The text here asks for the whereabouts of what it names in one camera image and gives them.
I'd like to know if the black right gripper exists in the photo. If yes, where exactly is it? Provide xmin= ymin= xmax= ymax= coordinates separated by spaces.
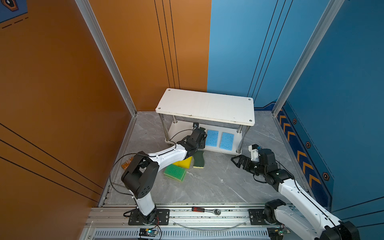
xmin=231 ymin=155 xmax=267 ymax=177

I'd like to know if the blue cellulose sponge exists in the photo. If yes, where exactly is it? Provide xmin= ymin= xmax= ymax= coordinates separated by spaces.
xmin=220 ymin=132 xmax=235 ymax=151
xmin=206 ymin=130 xmax=219 ymax=147

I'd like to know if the green yellow wavy sponge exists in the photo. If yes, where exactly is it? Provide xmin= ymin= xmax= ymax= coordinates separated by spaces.
xmin=193 ymin=151 xmax=205 ymax=169

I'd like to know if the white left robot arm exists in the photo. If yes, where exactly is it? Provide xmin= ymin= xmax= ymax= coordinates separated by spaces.
xmin=121 ymin=128 xmax=207 ymax=222

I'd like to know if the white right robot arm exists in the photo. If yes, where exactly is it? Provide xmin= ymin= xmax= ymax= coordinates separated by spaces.
xmin=231 ymin=145 xmax=361 ymax=240

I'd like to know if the white two-tier shelf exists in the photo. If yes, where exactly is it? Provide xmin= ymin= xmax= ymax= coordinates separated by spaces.
xmin=156 ymin=89 xmax=255 ymax=155

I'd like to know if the light green flat sponge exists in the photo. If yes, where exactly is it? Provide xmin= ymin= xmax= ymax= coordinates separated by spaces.
xmin=164 ymin=165 xmax=187 ymax=182

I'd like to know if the right circuit board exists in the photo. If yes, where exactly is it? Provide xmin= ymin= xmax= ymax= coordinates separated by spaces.
xmin=267 ymin=228 xmax=291 ymax=240

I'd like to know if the amber small bottle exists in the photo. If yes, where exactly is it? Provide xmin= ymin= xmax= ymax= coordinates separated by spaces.
xmin=121 ymin=157 xmax=133 ymax=171

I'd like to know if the left green circuit board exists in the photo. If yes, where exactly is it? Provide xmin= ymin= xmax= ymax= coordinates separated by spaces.
xmin=138 ymin=228 xmax=159 ymax=239

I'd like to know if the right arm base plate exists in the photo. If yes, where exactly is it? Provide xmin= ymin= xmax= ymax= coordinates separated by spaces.
xmin=248 ymin=209 xmax=269 ymax=226

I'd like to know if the red handled ratchet tool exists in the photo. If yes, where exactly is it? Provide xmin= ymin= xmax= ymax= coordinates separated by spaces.
xmin=192 ymin=207 xmax=221 ymax=216

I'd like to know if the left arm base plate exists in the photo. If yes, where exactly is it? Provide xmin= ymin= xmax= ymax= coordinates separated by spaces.
xmin=128 ymin=208 xmax=170 ymax=226

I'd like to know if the aluminium front rail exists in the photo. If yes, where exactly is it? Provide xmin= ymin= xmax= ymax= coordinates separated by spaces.
xmin=79 ymin=202 xmax=325 ymax=240

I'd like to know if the aluminium right corner post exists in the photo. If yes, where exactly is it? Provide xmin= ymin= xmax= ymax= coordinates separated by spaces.
xmin=272 ymin=0 xmax=345 ymax=117

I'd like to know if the aluminium corner post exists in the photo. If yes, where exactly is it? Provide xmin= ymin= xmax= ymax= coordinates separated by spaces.
xmin=272 ymin=0 xmax=345 ymax=117
xmin=75 ymin=0 xmax=137 ymax=117

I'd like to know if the aluminium left corner post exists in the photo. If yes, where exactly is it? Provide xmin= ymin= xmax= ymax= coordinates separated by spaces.
xmin=75 ymin=0 xmax=137 ymax=117

